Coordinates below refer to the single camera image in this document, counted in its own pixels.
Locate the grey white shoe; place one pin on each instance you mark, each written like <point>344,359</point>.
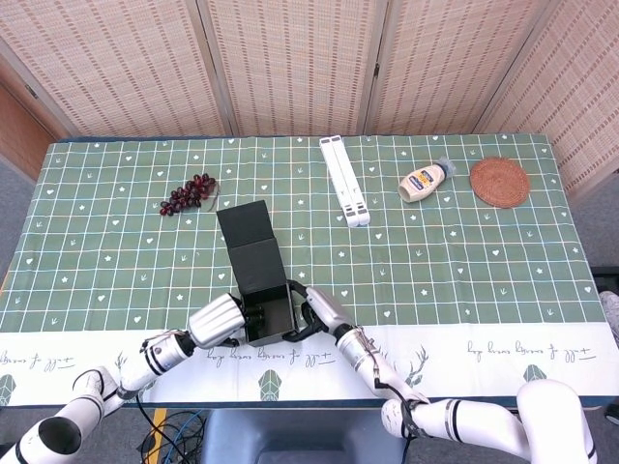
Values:
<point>610,314</point>

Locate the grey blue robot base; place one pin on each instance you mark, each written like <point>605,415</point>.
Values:
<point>300,435</point>

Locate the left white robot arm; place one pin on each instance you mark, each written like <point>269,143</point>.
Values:
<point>159,357</point>

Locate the white folding stand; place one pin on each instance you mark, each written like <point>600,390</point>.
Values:
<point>345,183</point>

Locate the bamboo folding screen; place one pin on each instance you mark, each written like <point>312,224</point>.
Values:
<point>290,63</point>

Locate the brown wooden door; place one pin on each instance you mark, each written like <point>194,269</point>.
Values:
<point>19,140</point>

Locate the round brown woven coaster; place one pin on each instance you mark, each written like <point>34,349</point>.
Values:
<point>499,182</point>

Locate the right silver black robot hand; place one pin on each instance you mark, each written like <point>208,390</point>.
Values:
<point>329,311</point>

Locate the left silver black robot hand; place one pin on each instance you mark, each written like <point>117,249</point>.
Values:
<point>215,321</point>

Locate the dark red grape bunch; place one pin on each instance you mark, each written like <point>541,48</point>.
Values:
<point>186,195</point>

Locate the cream mayonnaise squeeze bottle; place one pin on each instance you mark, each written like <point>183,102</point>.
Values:
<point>421,183</point>

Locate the black cardboard box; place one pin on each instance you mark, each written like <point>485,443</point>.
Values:
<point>251,261</point>

